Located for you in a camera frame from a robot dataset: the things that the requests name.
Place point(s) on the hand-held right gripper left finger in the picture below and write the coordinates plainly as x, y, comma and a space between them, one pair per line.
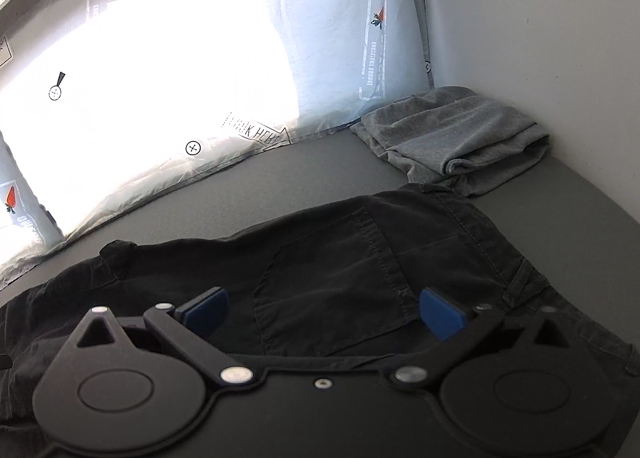
206, 310

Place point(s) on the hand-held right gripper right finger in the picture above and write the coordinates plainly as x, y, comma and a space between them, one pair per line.
442, 315

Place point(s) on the black pants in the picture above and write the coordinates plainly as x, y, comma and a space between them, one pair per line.
325, 263

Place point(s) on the grey folded garment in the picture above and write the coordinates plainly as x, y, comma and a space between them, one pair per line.
450, 138

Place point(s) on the white carrot print blanket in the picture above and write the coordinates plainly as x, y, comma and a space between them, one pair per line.
150, 63

